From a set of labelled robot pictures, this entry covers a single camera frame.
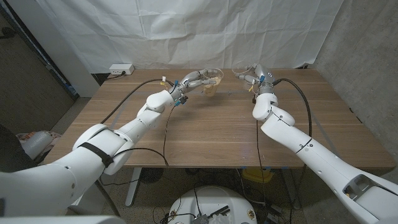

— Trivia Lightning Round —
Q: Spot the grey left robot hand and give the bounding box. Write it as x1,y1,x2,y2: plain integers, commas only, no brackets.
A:
170,68,218,100

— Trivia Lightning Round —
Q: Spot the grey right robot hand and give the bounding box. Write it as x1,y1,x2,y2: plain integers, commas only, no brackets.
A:
234,63,277,96

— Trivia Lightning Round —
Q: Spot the brown sugar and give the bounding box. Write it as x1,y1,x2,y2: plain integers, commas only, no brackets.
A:
203,77,222,97

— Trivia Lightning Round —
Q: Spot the clear plastic cup green logo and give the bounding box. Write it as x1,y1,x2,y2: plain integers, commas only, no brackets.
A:
201,67,224,98

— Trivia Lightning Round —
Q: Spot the white wrinkled backdrop sheet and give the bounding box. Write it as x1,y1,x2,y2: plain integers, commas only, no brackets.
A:
35,0,345,75

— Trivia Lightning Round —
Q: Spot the white power strip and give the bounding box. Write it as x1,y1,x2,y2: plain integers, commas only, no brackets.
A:
109,63,135,76

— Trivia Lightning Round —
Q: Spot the grey tape outline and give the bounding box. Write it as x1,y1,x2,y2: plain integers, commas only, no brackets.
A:
90,90,346,167

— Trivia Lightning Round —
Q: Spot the yellow plastic container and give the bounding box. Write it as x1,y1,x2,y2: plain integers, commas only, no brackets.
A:
241,167,274,184

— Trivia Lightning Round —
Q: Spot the black round floor object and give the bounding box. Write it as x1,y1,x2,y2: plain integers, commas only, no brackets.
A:
139,167,164,184

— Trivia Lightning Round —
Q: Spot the grey table leg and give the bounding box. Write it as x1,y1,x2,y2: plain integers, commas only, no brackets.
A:
281,167,301,209

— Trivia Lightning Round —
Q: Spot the white robot torso base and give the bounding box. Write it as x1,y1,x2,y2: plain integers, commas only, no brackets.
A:
167,185,258,224

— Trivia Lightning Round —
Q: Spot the white table leg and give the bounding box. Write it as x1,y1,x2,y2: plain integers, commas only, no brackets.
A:
125,167,142,207

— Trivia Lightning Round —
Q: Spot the grey bubble wrap roll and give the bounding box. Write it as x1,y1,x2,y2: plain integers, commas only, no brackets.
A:
19,131,53,161

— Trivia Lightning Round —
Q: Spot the person in dark clothes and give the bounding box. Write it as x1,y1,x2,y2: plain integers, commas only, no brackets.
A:
0,124,35,174

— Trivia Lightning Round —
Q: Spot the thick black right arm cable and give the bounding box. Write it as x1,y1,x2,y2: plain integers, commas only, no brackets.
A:
272,77,313,138

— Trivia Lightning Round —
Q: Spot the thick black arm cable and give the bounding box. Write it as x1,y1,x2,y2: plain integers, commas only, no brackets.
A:
272,77,313,138
93,78,175,218

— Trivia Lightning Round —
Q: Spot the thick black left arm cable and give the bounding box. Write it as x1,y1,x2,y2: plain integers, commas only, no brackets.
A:
93,78,175,218

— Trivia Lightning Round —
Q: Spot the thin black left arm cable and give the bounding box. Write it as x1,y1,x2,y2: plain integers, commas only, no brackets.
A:
99,104,178,187

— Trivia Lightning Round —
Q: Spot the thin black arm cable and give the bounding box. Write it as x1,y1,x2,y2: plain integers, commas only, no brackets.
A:
99,104,178,187
255,119,267,203

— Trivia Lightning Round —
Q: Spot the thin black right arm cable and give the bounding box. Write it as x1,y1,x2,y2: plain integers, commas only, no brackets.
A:
255,119,267,203

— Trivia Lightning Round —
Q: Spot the black power strip cable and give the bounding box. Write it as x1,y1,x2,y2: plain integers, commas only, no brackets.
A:
105,72,127,81

